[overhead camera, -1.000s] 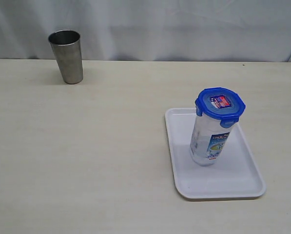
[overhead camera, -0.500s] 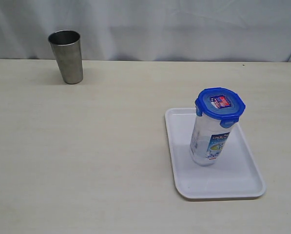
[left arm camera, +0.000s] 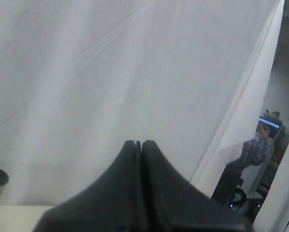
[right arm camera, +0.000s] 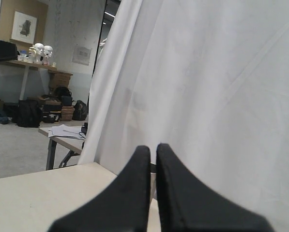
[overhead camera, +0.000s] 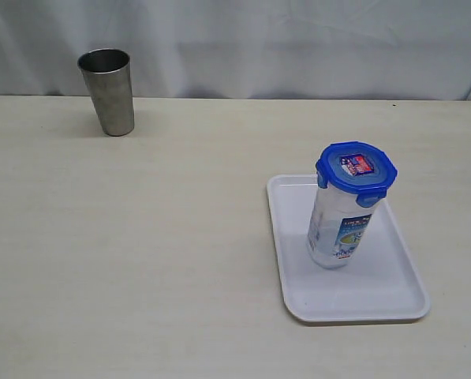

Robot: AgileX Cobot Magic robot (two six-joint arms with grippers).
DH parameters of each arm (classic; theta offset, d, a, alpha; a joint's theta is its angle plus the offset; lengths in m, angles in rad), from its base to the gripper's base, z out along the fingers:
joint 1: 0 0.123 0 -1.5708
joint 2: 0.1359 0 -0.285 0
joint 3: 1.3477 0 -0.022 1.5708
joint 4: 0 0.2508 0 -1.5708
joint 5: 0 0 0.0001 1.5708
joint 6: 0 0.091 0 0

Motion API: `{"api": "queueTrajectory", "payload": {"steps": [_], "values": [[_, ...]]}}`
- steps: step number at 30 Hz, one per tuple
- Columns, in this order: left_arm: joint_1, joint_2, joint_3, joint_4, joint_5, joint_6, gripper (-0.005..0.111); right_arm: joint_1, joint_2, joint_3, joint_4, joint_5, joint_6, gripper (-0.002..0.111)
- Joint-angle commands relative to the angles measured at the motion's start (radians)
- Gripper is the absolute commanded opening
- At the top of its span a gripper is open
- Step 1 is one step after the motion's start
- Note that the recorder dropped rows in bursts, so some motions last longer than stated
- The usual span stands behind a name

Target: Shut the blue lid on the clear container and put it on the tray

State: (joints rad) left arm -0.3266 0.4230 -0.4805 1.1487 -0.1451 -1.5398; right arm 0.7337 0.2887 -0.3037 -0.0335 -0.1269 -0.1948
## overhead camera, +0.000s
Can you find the clear plastic tall container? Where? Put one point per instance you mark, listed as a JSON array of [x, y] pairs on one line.
[[336, 227]]

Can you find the blue plastic lid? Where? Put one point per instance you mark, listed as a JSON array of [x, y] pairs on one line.
[[358, 169]]

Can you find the stainless steel tumbler cup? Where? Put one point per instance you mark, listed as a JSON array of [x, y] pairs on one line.
[[107, 77]]

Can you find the white rectangular plastic tray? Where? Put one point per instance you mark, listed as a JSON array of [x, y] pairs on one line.
[[380, 284]]

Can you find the white fabric backdrop curtain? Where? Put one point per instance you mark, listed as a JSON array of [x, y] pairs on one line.
[[244, 49]]

